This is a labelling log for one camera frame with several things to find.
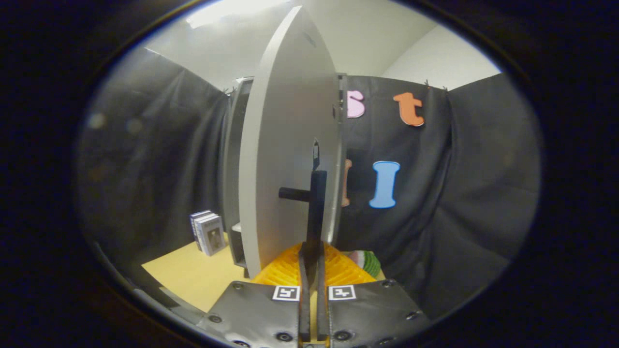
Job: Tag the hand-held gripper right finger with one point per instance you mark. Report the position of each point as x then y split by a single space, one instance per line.
322 299

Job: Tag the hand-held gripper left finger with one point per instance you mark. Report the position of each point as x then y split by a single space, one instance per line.
303 299

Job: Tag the grey shoe cabinet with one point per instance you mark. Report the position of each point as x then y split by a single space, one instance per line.
232 169

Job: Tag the white shoe cabinet door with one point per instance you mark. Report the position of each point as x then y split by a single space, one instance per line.
285 121

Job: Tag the green striped plush toy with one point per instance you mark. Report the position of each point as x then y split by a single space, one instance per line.
370 263

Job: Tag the grey portrait cover book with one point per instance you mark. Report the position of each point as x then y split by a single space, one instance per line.
213 236

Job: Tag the blue spine book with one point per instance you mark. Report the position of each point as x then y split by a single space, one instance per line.
195 227

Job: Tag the black backdrop cloth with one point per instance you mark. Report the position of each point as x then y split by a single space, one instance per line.
483 193

